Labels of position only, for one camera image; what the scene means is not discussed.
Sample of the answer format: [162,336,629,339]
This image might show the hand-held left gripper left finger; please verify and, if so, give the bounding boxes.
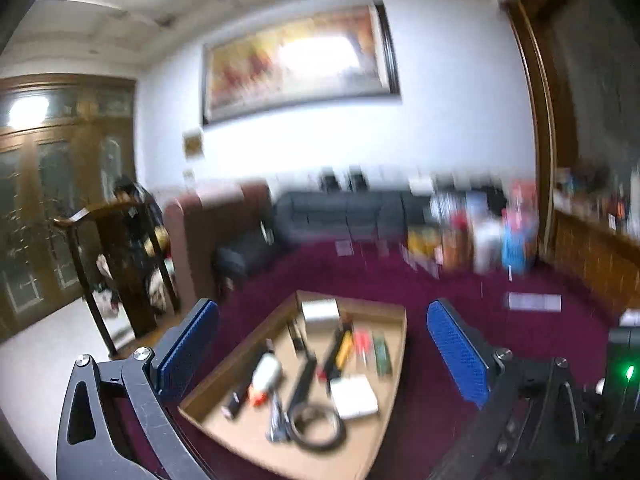
[55,299,221,480]

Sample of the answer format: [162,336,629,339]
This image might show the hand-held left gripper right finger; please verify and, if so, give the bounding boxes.
[426,299,593,480]

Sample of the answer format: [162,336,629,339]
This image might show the black marker grey end cap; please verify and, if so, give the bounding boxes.
[222,340,276,418]

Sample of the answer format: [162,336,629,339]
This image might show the green lighter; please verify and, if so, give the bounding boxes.
[374,337,394,377]

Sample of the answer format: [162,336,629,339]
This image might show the white plastic bottle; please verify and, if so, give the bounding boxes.
[249,354,284,395]

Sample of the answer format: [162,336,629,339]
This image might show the pink number candle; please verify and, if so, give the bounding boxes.
[352,330,374,367]

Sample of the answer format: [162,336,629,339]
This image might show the cardboard box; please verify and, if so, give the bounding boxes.
[177,290,408,480]

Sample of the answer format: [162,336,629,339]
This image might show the white square pad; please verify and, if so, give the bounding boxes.
[329,376,379,420]

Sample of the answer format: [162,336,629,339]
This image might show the yellow and black pen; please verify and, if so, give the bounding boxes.
[332,330,354,379]

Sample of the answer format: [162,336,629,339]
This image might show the small metal clip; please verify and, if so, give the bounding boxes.
[269,395,292,444]

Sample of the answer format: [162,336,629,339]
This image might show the black marker white end caps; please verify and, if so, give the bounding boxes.
[286,354,319,412]

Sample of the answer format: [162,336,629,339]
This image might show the black marker red cap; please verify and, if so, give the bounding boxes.
[316,329,346,382]

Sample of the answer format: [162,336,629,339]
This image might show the white packet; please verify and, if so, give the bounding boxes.
[301,299,342,334]

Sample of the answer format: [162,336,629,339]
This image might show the black tape roll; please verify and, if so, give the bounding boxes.
[287,404,347,454]

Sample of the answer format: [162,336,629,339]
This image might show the purple velvet tablecloth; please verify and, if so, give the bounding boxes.
[115,239,626,480]

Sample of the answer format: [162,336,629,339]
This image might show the dark wooden chair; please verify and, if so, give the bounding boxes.
[52,200,182,361]

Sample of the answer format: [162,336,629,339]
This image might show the white tube blue cap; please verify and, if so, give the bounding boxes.
[507,292,564,312]

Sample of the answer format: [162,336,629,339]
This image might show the brown tin can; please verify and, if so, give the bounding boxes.
[440,230,473,271]

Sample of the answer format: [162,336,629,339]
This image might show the white plastic tub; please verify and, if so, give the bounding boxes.
[472,220,503,273]

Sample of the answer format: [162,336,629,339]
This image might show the brown armchair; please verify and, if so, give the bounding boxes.
[164,182,275,302]

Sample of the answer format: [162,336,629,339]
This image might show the yellow tape roll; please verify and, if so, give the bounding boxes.
[406,227,438,258]

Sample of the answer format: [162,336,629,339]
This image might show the clear jar blue label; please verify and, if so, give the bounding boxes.
[500,180,541,276]

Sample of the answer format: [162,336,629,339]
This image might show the wooden sideboard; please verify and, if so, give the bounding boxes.
[550,200,640,322]

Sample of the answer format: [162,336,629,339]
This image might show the black leather sofa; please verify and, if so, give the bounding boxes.
[272,189,437,247]

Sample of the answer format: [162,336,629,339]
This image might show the black clamp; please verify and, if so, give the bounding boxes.
[347,165,372,192]
[319,167,342,194]

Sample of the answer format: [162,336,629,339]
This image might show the wooden glass door cabinet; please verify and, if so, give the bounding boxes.
[0,74,139,342]

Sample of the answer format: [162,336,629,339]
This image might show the framed painting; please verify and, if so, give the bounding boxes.
[201,1,402,127]

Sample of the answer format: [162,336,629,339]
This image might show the wall plaque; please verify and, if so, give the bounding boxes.
[182,130,204,159]

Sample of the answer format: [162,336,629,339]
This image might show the wooden door frame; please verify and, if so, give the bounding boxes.
[500,0,558,263]

